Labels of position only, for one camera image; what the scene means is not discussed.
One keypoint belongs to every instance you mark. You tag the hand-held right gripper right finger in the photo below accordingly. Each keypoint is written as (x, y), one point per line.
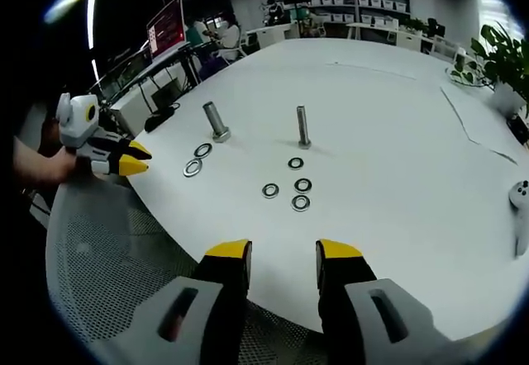
(355, 299)

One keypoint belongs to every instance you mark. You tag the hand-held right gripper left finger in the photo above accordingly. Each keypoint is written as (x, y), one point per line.
(215, 299)

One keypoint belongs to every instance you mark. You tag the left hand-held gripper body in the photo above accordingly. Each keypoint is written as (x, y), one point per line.
(78, 123)

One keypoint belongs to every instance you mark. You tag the large steel washer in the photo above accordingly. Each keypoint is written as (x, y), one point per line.
(203, 150)
(193, 168)

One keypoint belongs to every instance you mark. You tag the thick threaded stud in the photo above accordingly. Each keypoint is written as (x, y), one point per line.
(215, 123)

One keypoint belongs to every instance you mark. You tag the small steel washer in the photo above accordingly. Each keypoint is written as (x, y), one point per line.
(295, 163)
(301, 203)
(270, 190)
(303, 185)

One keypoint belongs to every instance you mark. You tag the thin threaded stud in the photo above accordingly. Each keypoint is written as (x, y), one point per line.
(302, 127)

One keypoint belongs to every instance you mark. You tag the person's left hand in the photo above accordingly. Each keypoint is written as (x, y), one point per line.
(53, 169)

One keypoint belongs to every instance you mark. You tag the black pouch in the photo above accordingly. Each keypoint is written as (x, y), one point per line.
(159, 119)

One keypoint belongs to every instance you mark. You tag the grey mesh office chair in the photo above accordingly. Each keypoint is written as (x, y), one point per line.
(103, 249)

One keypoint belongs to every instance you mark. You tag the red computer monitor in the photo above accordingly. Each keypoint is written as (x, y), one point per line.
(165, 28)

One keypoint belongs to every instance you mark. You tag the white game controller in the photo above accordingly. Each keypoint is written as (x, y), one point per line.
(520, 204)

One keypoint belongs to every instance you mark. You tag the small green plant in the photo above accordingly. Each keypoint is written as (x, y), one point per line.
(463, 72)

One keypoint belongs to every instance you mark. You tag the white storage shelf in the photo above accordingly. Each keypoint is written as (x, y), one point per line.
(359, 8)

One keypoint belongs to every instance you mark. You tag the green potted plant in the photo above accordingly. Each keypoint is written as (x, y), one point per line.
(502, 57)

